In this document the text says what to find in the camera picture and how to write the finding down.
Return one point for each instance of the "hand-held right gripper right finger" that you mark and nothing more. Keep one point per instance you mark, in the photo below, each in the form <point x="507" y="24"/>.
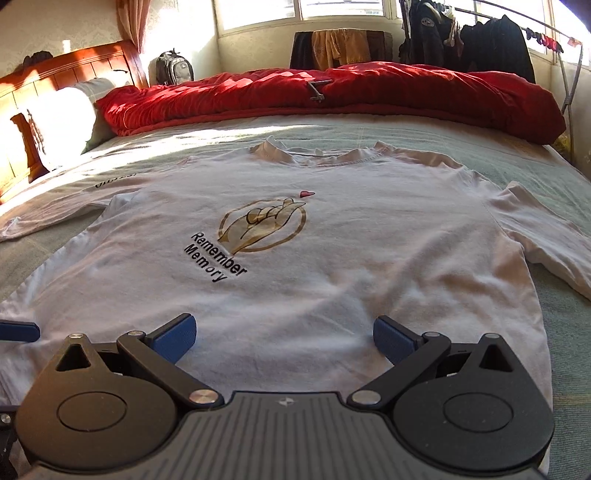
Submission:
<point x="397" y="339"/>

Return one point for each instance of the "row of small hanging socks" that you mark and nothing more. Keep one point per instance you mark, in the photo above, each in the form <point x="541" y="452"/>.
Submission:
<point x="549" y="44"/>

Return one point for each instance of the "grey black backpack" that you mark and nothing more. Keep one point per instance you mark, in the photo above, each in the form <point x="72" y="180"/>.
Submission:
<point x="173" y="69"/>

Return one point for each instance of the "small metal clamp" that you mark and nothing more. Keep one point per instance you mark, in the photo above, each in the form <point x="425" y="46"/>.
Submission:
<point x="318" y="92"/>

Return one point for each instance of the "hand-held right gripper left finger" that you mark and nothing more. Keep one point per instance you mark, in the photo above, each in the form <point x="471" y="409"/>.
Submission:
<point x="173" y="337"/>

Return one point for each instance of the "black draped garment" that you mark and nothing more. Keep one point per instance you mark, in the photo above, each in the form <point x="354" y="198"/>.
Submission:
<point x="302" y="50"/>

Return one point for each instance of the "metal clothes drying rack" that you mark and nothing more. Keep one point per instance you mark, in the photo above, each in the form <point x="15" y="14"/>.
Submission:
<point x="567" y="99"/>

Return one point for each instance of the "orange checked curtain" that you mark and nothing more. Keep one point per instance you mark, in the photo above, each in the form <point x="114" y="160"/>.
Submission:
<point x="131" y="18"/>

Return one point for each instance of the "hanging laundry at window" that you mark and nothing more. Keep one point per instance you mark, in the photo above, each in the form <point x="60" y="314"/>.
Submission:
<point x="258" y="9"/>

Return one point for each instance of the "dark cloth lump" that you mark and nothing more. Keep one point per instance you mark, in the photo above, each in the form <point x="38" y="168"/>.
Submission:
<point x="39" y="59"/>

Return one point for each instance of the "wooden headboard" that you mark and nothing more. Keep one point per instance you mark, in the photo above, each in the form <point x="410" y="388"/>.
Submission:
<point x="69" y="64"/>

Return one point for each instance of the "pink white hanging garment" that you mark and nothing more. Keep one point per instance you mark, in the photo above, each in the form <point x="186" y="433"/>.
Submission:
<point x="450" y="32"/>

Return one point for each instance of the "red quilt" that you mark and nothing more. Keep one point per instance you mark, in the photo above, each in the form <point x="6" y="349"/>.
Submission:
<point x="369" y="92"/>

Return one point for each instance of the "white pillow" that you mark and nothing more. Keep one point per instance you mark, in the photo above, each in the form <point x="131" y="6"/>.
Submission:
<point x="64" y="120"/>

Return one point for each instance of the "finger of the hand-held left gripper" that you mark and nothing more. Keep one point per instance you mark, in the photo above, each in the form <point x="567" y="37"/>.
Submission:
<point x="7" y="434"/>
<point x="18" y="331"/>

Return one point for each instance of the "white printed t-shirt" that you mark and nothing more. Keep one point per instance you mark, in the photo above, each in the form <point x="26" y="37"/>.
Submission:
<point x="323" y="277"/>

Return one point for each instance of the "black coat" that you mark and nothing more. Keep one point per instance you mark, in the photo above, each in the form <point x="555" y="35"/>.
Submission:
<point x="498" y="46"/>

